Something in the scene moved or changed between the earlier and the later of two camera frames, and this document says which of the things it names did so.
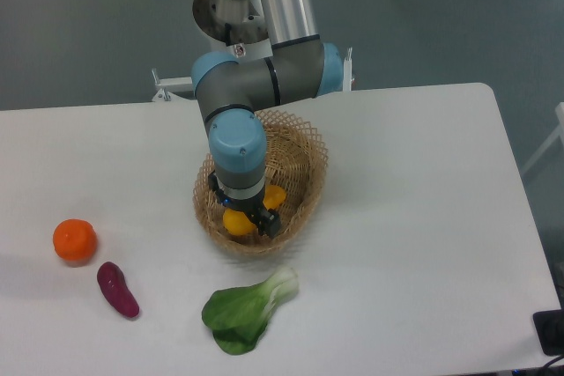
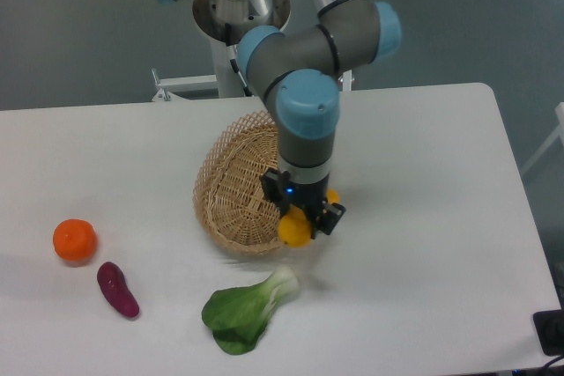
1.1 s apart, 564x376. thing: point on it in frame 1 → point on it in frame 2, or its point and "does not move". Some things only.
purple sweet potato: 112,282 does not move
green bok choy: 238,316 does not move
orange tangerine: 75,239 does not move
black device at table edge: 549,326 does not move
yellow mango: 237,221 → 294,228
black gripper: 270,224 → 277,188
